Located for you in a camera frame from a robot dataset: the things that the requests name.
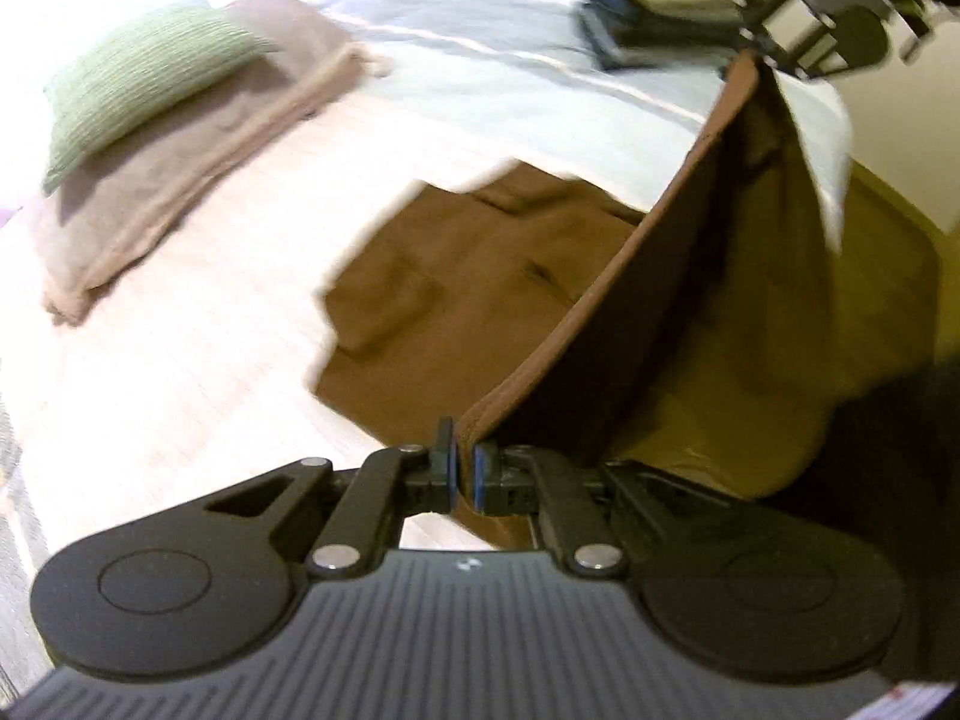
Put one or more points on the brown long-sleeve sweater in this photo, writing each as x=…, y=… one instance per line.
x=487, y=277

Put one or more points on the grey pink herringbone bed blanket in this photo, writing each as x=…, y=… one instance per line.
x=225, y=390

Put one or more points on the stack of folded clothes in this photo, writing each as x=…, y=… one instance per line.
x=660, y=22

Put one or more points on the beige folded blanket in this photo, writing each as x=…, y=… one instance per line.
x=187, y=165

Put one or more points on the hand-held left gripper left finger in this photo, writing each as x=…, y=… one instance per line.
x=450, y=472

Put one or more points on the green checked pillow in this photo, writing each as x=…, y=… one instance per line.
x=135, y=82

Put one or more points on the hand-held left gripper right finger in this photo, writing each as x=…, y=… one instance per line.
x=481, y=480

